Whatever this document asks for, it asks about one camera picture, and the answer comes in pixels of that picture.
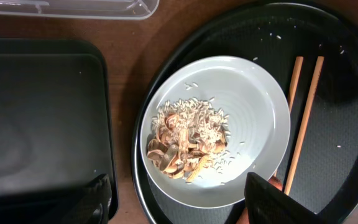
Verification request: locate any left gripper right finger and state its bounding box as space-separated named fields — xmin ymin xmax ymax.
xmin=244 ymin=172 xmax=324 ymax=224

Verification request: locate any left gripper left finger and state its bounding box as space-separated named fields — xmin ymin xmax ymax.
xmin=51 ymin=174 xmax=112 ymax=224

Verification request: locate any black rectangular tray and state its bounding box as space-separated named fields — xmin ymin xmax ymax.
xmin=0 ymin=39 xmax=118 ymax=223

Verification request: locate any food scraps and rice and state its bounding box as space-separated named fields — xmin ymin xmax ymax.
xmin=147 ymin=98 xmax=230 ymax=184

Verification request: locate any grey plate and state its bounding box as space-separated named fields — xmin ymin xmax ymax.
xmin=138 ymin=56 xmax=290 ymax=208

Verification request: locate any clear plastic bin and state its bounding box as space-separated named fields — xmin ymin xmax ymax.
xmin=0 ymin=0 xmax=160 ymax=21

